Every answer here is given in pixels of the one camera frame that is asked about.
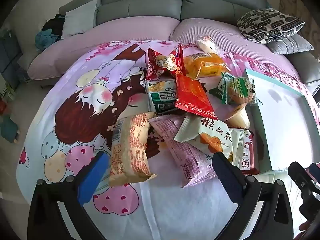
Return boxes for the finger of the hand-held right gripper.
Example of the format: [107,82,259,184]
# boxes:
[309,163,320,180]
[288,162,320,215]

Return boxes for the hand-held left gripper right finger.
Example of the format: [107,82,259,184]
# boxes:
[212,152,294,240]

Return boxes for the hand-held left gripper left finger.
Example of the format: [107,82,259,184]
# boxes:
[27,151,111,240]

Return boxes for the dark red snack packet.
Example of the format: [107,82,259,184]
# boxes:
[229,127,260,175]

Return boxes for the beige snack packet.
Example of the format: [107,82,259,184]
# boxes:
[109,112,158,187]

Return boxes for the cream walnut cake packet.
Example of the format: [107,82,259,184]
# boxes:
[174,116,244,167]

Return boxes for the pink snack packet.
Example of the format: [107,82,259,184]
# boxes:
[148,115,218,189]

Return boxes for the white box with teal rim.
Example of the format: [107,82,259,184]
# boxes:
[242,68,320,175]

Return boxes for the jelly cup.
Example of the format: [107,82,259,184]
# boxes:
[224,104,250,129]

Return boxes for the green cake packet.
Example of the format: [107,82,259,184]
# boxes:
[209,72,263,105]

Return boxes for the red orange snack packet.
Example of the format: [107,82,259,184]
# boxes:
[175,74,218,120]

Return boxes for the green and white biscuit packet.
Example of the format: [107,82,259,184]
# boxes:
[144,79,184,115]

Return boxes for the red snack packet blue corner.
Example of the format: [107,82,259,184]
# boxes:
[145,45,187,82]

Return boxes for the printed cartoon blanket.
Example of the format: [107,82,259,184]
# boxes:
[16,39,320,240]

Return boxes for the dark teal object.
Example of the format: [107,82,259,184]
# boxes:
[0,116,20,144]

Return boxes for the orange cake packet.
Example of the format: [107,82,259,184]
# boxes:
[184,52,232,80]

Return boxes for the small clear wrapped cake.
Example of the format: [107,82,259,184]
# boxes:
[196,35,222,55]

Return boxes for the teal cloth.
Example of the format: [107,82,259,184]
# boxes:
[34,29,62,50]

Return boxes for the pink sofa cover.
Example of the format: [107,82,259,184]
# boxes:
[27,17,300,80]

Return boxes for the black and white patterned pillow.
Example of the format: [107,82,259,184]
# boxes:
[237,8,305,43]

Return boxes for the dark clothes pile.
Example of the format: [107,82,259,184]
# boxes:
[42,14,66,37]

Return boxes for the light grey pillow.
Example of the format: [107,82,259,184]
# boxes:
[61,0,98,39]

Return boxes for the patterned curtain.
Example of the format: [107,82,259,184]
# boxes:
[277,0,320,30]

